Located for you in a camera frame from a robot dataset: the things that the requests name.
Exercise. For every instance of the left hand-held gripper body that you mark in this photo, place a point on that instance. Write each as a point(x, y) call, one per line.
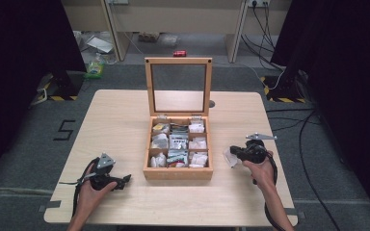
point(102, 176)

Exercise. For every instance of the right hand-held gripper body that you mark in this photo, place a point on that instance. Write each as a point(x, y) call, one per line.
point(253, 150)

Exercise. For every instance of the white tea bag packet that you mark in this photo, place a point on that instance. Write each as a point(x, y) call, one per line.
point(230, 159)

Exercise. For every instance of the wooden compartment box with lid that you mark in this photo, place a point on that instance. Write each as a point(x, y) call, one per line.
point(178, 174)

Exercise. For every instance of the person's right hand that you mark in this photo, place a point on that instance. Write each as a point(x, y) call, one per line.
point(265, 174)

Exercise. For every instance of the person's left hand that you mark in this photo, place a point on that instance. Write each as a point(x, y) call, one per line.
point(88, 199)

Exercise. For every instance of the assortment of small sachets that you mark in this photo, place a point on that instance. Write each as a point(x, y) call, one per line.
point(178, 144)

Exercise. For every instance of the stand base with striped tape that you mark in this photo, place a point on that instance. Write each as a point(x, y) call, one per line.
point(61, 88)
point(282, 88)

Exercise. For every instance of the red can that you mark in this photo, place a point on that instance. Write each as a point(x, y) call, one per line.
point(179, 53)

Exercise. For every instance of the black curtain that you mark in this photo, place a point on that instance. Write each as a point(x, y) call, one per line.
point(347, 64)
point(19, 64)

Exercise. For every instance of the clear plastic bag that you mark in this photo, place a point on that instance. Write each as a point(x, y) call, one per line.
point(169, 39)

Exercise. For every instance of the white paper sheet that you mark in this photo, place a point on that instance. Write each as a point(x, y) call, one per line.
point(100, 44)

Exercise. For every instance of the wide beige desk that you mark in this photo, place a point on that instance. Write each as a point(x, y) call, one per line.
point(179, 14)

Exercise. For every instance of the wall power socket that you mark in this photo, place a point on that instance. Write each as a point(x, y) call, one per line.
point(258, 3)

